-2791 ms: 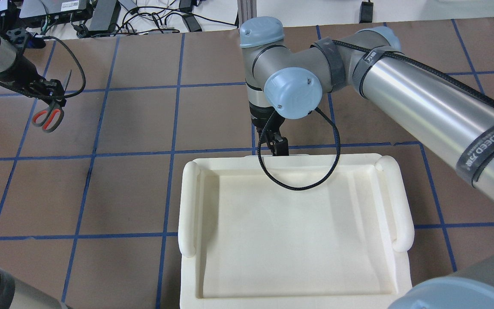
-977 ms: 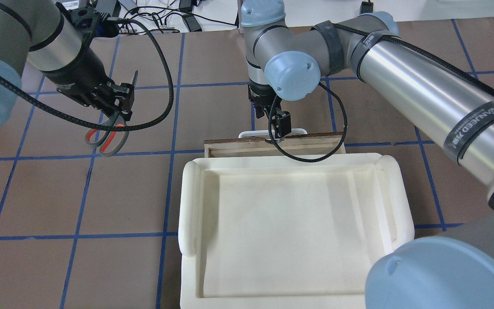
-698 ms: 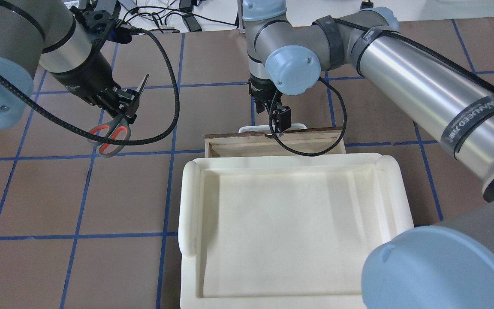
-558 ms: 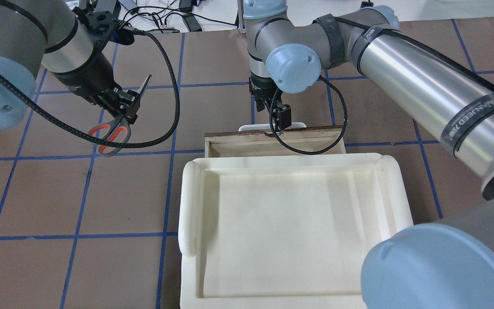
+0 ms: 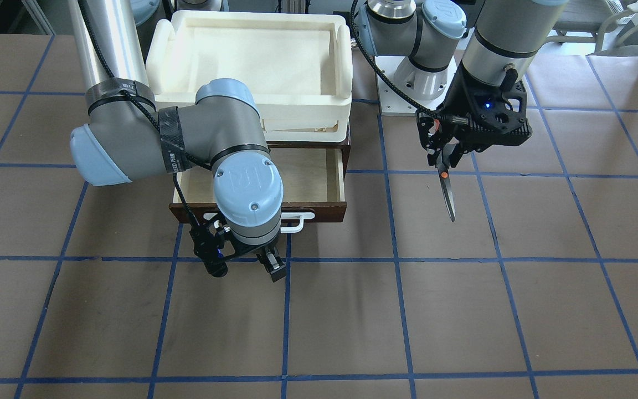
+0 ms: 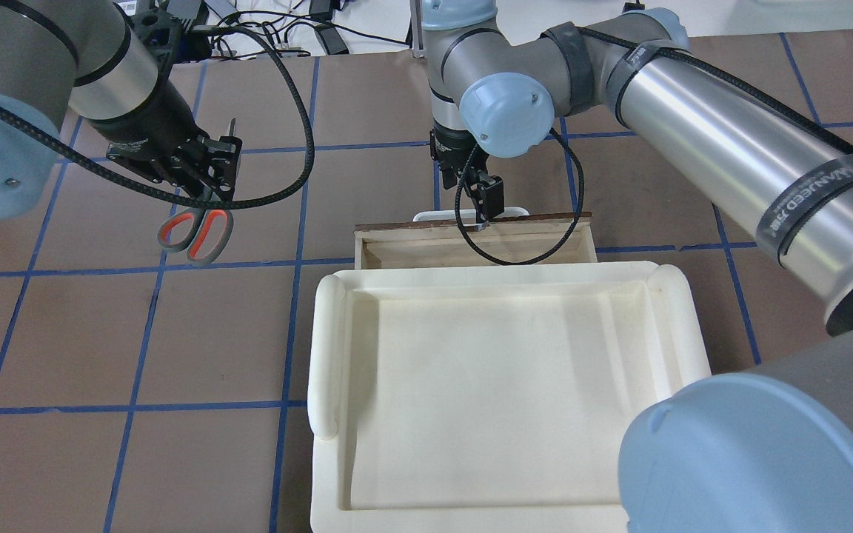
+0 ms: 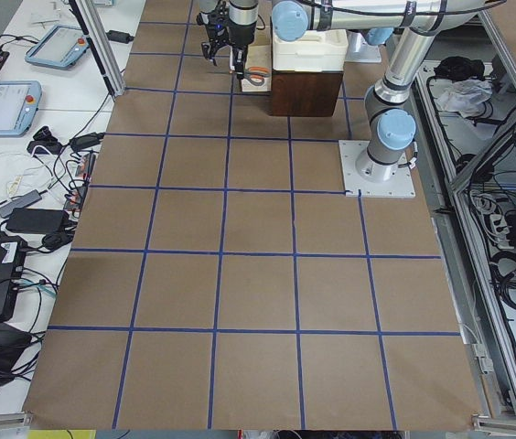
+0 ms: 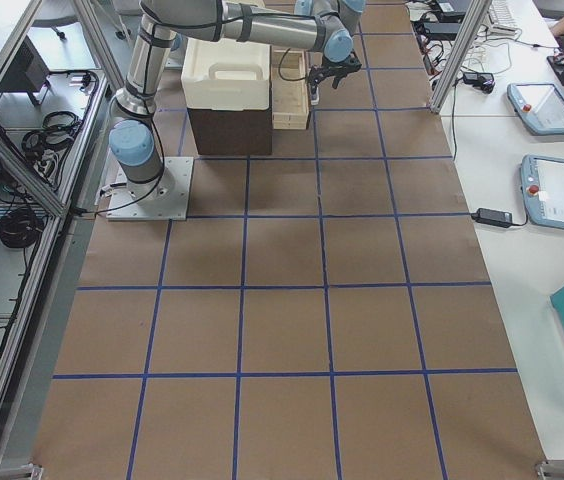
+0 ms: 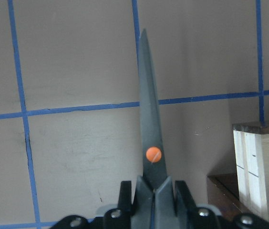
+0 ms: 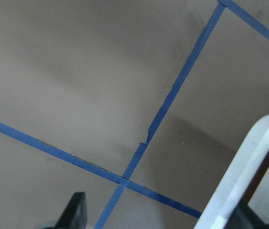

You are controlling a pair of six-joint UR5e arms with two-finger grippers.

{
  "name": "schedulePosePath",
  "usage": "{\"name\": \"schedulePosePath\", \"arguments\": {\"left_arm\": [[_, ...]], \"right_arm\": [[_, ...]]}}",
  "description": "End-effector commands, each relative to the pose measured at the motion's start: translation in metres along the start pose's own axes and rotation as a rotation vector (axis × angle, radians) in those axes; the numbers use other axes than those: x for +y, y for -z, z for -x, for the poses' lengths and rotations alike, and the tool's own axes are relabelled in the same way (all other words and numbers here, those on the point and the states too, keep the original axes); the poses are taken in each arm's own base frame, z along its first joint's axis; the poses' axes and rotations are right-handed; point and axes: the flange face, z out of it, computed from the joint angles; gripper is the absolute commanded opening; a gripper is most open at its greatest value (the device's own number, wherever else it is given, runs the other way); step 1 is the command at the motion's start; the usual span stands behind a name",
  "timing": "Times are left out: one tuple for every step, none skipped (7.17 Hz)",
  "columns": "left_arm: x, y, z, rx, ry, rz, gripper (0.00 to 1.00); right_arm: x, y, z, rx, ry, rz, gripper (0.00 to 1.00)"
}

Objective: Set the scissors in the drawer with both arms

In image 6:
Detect black braided left cable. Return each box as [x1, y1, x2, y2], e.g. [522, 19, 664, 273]
[0, 24, 315, 211]

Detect aluminium frame post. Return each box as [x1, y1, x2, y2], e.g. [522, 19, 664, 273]
[409, 0, 426, 58]

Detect orange grey handled scissors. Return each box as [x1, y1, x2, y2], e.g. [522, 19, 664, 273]
[156, 118, 241, 267]

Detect black small adapter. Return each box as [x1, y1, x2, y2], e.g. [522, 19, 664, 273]
[312, 23, 351, 56]

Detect white plastic tray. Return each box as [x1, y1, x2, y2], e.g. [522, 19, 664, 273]
[306, 262, 711, 532]

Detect black braided cable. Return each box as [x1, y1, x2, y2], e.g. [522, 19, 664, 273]
[455, 27, 853, 266]
[0, 24, 315, 211]

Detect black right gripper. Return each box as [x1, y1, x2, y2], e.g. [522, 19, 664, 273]
[430, 128, 505, 232]

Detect dark wooden drawer cabinet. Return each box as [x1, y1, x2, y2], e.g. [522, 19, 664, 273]
[353, 212, 597, 269]

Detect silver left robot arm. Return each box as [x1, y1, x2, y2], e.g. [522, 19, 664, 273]
[0, 1, 241, 220]

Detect black braided right cable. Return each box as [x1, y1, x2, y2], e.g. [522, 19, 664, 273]
[455, 27, 853, 266]

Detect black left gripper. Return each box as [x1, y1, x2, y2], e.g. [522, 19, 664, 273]
[106, 132, 220, 201]

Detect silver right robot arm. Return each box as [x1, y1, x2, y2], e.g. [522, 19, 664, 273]
[418, 1, 853, 532]

